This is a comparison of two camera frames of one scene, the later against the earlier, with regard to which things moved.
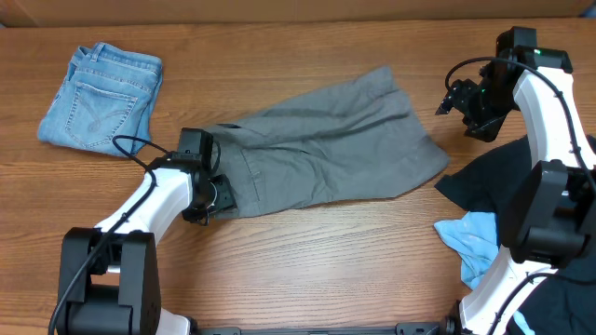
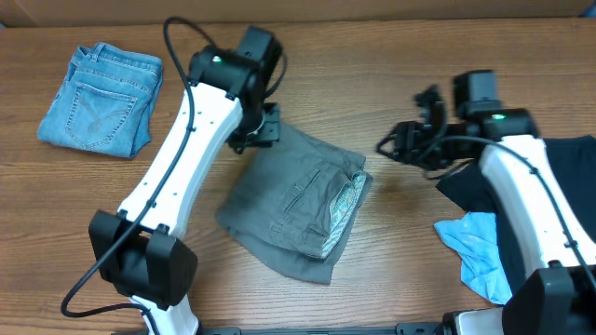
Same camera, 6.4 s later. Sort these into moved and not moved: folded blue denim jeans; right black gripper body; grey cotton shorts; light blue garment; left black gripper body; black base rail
Moved: grey cotton shorts; right black gripper body; left black gripper body
Not moved: black base rail; folded blue denim jeans; light blue garment
